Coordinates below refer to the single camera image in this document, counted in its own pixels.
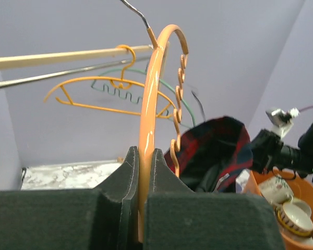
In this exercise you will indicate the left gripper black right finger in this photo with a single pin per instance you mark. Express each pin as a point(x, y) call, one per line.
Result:
point(178, 218)

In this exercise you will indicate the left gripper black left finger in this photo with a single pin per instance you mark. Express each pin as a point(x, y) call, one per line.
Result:
point(104, 217)

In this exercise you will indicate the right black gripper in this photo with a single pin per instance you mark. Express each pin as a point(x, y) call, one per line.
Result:
point(269, 151)

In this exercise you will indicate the red plaid shirt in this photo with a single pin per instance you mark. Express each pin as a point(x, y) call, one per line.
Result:
point(213, 154)

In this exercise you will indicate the wooden hanger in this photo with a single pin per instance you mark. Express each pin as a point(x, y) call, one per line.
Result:
point(146, 138)

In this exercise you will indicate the green wire hanger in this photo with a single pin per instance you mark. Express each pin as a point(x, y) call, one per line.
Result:
point(156, 104)

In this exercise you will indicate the yellow plastic hanger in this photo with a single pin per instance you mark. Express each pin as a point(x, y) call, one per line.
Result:
point(113, 86)

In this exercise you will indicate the floral ceramic mug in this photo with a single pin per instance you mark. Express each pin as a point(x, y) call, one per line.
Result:
point(276, 190)

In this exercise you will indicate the orange plastic bin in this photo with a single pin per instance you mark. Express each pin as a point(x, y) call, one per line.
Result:
point(302, 189)

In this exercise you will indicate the cream green mug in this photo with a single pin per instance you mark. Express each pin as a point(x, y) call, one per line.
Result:
point(302, 205)

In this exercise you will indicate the yellow rimmed white bowl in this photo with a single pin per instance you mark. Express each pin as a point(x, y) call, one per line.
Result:
point(294, 219)

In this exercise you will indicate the wooden clothes rack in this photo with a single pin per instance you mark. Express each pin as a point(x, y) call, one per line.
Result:
point(52, 58)

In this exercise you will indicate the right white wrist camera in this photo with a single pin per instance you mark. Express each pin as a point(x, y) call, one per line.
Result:
point(282, 121)

